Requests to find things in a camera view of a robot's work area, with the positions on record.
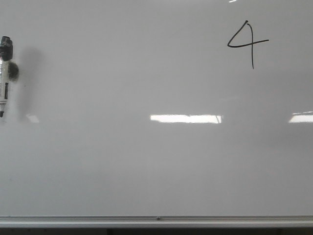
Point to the white whiteboard with aluminium frame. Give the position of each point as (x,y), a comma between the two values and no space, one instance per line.
(158,114)

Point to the white black whiteboard marker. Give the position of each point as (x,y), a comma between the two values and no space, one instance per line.
(6,54)

